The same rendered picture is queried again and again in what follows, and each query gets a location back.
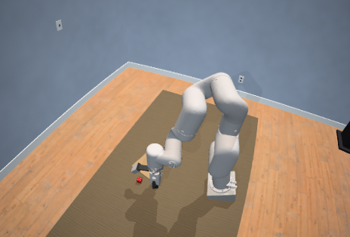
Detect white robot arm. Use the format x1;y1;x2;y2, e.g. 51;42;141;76
131;72;248;193

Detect tan square mat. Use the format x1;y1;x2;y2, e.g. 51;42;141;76
134;154;149;178

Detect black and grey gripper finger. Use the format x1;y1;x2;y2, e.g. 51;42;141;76
152;181;158;189

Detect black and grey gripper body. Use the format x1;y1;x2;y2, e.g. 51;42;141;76
149;171;162;186

